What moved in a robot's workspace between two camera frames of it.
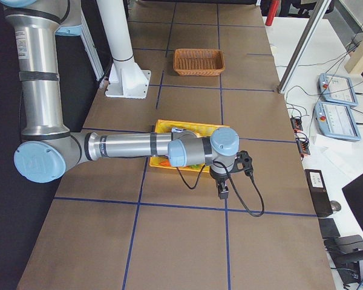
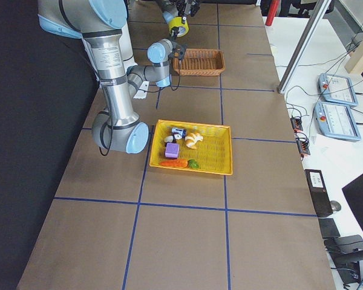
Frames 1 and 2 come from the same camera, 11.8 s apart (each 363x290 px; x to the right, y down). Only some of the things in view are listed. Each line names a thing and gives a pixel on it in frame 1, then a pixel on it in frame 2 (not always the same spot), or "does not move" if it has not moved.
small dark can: (176, 130) does not move
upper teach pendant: (337, 89) does not move
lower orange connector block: (304, 147) does not move
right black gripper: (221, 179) to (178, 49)
